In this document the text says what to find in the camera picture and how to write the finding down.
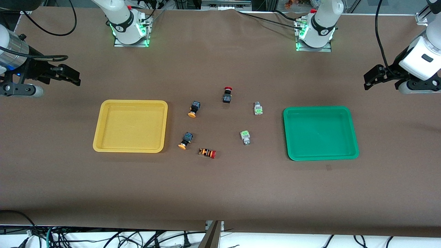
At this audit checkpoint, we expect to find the yellow push button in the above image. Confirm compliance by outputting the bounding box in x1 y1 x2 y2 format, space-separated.
178 132 194 150
188 101 201 118

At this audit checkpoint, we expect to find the green plastic tray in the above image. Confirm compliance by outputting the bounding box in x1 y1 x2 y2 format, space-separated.
283 106 360 161

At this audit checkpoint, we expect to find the yellow plastic tray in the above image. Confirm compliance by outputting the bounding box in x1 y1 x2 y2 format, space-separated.
93 100 168 153

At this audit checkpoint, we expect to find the grey background device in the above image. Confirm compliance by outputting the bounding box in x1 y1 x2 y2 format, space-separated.
201 0 252 10

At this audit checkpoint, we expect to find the brown table mat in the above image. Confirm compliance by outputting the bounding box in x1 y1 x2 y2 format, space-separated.
0 6 441 238

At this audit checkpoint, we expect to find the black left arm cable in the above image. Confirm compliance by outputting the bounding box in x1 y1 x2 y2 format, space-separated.
375 0 393 71

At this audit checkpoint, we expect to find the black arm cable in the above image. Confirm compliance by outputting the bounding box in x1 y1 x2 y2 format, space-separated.
375 0 393 71
20 0 77 37

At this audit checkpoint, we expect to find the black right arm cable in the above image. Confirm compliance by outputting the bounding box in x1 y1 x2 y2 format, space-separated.
20 0 77 37

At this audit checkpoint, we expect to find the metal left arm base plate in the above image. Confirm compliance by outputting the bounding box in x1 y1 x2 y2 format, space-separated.
295 18 332 53

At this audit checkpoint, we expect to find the aluminium frame corner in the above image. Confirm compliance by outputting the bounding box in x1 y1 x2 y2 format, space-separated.
414 12 431 25

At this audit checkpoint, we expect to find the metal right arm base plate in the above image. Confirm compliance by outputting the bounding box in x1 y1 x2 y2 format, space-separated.
113 13 153 48

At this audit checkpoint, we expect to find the black cable on mat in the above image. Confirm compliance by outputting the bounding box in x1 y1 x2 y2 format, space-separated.
236 10 304 27

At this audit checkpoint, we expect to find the black floor cable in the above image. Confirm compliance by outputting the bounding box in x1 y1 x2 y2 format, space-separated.
0 210 37 241

